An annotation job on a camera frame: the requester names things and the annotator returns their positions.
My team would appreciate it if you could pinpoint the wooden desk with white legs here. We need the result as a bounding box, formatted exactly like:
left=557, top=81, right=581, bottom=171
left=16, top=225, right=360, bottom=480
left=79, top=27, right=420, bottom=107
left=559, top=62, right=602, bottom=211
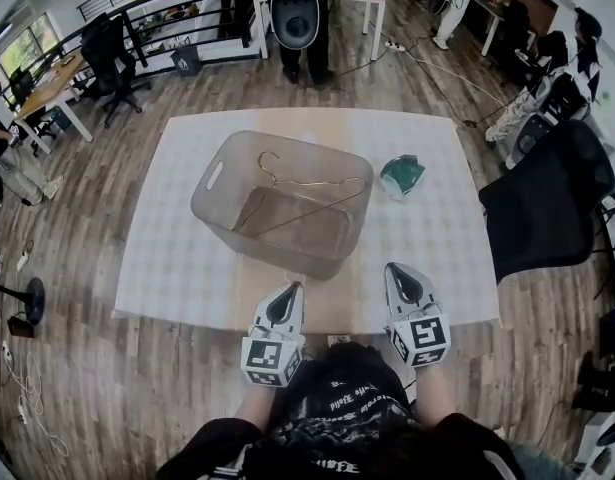
left=12, top=49, right=96, bottom=155

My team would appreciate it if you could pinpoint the dark grey trash bin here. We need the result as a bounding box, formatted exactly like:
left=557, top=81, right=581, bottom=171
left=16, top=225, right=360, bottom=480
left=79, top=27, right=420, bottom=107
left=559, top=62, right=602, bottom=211
left=170, top=46, right=205, bottom=77

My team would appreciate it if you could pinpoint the black metal railing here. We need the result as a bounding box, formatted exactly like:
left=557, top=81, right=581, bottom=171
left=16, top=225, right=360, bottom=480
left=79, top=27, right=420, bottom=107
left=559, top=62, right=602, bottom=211
left=0, top=0, right=254, bottom=100

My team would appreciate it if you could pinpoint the black mesh office chair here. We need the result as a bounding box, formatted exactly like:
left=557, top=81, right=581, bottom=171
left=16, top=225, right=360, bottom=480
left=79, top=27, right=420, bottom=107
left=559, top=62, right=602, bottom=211
left=478, top=119, right=615, bottom=285

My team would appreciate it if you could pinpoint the person's right forearm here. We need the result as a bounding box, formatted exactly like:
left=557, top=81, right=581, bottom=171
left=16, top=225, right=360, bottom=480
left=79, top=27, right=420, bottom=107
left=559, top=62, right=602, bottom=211
left=411, top=361, right=457, bottom=430

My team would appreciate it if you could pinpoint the person's left forearm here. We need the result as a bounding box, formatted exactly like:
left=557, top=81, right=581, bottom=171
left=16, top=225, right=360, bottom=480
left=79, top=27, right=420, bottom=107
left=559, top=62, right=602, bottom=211
left=234, top=371, right=284, bottom=435

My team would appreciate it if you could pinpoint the dark table with white legs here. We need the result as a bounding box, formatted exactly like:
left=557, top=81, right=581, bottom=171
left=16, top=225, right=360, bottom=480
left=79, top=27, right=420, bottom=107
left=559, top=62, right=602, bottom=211
left=467, top=0, right=507, bottom=58

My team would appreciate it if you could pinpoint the green and white crumpled cloth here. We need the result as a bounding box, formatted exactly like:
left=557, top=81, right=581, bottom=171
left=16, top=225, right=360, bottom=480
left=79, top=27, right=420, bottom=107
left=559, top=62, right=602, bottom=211
left=379, top=153, right=427, bottom=202

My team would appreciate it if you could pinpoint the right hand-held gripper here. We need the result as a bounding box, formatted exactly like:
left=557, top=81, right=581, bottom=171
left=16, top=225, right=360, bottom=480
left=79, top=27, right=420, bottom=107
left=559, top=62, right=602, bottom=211
left=384, top=262, right=454, bottom=370

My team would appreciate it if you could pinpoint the gold metal clothes hanger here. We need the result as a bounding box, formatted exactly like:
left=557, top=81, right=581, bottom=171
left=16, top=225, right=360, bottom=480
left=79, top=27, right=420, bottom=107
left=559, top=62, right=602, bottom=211
left=233, top=150, right=367, bottom=233

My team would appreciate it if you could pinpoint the black round fan base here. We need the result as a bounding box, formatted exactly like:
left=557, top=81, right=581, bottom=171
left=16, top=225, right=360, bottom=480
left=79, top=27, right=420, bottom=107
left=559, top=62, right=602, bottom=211
left=0, top=276, right=47, bottom=327

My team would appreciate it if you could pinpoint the white checkered tablecloth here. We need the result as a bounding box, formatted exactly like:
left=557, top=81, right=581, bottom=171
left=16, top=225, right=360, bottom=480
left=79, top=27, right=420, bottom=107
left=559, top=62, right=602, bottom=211
left=111, top=107, right=503, bottom=330

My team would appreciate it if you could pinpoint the person's black printed shirt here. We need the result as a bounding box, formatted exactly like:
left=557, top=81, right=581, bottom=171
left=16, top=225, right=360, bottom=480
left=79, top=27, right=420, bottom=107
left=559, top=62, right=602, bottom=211
left=155, top=343, right=527, bottom=480

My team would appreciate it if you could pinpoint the translucent grey plastic container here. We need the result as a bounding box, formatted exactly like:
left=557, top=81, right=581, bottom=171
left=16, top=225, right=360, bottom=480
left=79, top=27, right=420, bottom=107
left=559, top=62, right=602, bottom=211
left=189, top=129, right=376, bottom=282

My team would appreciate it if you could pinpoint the small brown box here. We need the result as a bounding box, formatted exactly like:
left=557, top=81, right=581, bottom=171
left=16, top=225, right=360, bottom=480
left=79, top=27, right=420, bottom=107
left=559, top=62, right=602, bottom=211
left=7, top=316, right=36, bottom=339

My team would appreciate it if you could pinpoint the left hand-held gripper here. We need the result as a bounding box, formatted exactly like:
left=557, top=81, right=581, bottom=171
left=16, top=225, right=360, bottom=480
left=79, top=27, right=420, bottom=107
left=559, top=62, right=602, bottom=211
left=240, top=281, right=307, bottom=388

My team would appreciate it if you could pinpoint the black swivel office chair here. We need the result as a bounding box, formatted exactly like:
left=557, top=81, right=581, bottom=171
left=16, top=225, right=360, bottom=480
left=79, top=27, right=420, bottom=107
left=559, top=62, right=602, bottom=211
left=79, top=11, right=154, bottom=130

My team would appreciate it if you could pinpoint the white floor cable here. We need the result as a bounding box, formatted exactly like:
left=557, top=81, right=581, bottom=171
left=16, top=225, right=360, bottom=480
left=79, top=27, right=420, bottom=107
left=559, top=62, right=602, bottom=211
left=404, top=46, right=519, bottom=110

